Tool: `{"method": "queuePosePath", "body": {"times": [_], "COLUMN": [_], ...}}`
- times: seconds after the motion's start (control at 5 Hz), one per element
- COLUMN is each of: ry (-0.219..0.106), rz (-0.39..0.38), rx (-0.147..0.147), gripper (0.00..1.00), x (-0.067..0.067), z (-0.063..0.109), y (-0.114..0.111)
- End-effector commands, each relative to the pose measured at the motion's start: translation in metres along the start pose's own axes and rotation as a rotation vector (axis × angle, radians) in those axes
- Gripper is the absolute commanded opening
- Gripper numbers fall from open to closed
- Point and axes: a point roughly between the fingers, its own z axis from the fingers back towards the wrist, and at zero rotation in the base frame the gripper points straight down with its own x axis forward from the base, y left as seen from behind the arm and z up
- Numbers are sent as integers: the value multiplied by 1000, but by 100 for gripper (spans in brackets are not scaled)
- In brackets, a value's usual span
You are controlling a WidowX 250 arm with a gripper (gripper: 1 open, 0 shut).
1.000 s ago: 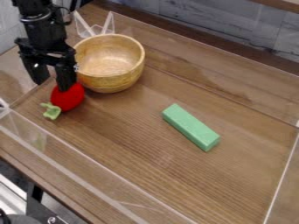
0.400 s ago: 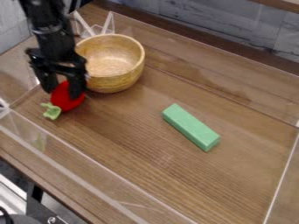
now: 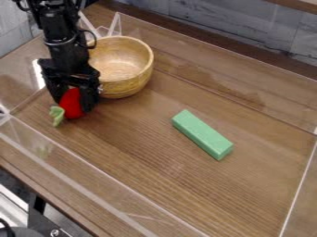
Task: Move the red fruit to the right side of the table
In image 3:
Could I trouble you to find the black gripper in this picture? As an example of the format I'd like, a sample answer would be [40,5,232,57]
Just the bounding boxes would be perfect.
[37,36,100,113]

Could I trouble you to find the red plush fruit green stem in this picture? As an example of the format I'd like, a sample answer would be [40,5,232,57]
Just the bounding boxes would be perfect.
[49,88,85,127]

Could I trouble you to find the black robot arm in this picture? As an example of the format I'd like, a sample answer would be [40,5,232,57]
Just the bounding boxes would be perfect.
[10,0,100,112]

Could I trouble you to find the wooden bowl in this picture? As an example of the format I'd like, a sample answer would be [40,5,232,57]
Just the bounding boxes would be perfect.
[89,36,153,99]

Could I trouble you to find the green rectangular block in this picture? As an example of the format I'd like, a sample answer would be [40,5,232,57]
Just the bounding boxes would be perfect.
[171,110,234,160]

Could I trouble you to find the clear acrylic tray enclosure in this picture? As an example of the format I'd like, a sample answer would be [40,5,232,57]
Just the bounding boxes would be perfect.
[0,17,317,237]

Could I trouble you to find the black table leg bracket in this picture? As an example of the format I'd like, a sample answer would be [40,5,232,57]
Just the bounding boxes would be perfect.
[26,193,85,237]

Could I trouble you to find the black cable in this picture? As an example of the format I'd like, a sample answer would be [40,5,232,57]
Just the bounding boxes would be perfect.
[0,217,16,237]

